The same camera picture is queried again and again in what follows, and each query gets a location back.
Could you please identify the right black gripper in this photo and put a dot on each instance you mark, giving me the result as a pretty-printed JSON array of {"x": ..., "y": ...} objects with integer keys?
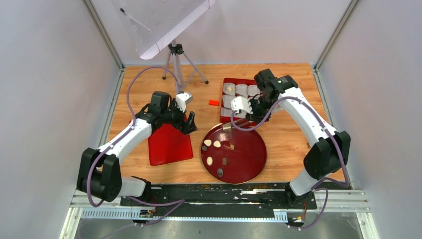
[{"x": 257, "y": 117}]

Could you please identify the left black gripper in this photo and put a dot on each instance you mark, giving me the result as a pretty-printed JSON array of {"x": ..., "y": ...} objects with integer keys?
[{"x": 186, "y": 128}]

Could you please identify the white teardrop chocolate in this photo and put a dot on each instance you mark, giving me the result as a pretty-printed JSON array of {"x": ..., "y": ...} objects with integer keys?
[
  {"x": 217, "y": 144},
  {"x": 207, "y": 142}
]

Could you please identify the metal tongs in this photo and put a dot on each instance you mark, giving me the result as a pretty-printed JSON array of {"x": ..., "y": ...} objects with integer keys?
[{"x": 242, "y": 123}]

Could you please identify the beige square chocolate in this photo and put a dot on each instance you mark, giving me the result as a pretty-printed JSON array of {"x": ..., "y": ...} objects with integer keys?
[{"x": 226, "y": 126}]

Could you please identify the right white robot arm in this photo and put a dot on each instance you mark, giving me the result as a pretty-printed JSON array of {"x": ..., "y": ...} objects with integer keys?
[{"x": 328, "y": 155}]

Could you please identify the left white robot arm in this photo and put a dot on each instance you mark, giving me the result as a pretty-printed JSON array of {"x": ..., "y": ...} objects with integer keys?
[{"x": 99, "y": 172}]

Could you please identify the red chocolate box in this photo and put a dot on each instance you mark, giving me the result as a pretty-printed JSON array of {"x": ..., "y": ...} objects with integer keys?
[{"x": 236, "y": 91}]

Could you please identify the white oval chocolate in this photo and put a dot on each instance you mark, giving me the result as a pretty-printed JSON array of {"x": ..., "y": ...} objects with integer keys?
[{"x": 209, "y": 161}]

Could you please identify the dark oval chocolate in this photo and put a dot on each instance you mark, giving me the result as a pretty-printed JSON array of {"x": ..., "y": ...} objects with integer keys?
[{"x": 220, "y": 172}]

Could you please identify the red box lid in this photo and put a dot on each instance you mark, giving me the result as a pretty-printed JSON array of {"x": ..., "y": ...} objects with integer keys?
[{"x": 168, "y": 145}]

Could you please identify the small orange block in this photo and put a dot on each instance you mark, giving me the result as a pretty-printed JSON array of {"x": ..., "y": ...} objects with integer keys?
[{"x": 213, "y": 103}]

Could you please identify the dark red round tray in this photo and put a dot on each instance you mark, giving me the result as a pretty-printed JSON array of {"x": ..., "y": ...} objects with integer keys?
[{"x": 244, "y": 163}]

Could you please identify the grey tripod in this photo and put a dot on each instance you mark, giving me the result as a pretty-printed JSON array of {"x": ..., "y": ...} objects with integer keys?
[{"x": 175, "y": 51}]

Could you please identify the white reflector board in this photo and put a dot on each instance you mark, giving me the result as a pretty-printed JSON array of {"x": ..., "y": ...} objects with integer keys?
[{"x": 153, "y": 24}]

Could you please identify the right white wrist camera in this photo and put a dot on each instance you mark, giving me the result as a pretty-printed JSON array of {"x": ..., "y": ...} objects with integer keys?
[{"x": 241, "y": 105}]

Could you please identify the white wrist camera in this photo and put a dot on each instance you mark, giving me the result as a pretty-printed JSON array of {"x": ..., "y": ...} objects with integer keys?
[
  {"x": 182, "y": 100},
  {"x": 241, "y": 105}
]

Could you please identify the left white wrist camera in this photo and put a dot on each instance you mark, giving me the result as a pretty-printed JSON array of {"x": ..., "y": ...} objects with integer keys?
[{"x": 182, "y": 100}]

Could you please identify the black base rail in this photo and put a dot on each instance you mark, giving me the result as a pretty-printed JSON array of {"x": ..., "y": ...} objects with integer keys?
[{"x": 244, "y": 200}]

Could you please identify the white slotted cable duct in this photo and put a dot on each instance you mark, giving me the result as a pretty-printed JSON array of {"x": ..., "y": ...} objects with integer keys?
[{"x": 142, "y": 214}]

